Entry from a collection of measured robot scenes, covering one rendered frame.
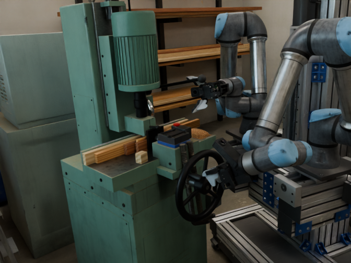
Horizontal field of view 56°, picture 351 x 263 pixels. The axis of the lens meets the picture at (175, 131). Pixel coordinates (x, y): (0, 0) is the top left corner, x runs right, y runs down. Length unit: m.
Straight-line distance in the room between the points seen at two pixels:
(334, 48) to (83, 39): 0.98
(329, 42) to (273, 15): 3.81
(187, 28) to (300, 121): 3.08
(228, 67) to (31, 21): 2.35
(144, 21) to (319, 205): 1.04
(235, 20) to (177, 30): 2.81
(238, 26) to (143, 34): 0.52
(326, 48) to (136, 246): 1.00
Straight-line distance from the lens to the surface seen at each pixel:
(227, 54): 1.70
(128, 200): 1.32
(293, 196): 1.43
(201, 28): 4.69
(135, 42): 1.32
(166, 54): 3.74
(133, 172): 1.27
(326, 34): 1.14
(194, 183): 1.30
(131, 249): 1.45
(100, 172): 1.28
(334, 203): 1.60
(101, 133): 1.57
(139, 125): 1.43
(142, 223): 1.39
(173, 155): 1.27
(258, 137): 1.11
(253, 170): 1.01
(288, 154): 0.95
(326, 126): 1.43
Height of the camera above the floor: 1.41
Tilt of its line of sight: 18 degrees down
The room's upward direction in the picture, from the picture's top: 3 degrees counter-clockwise
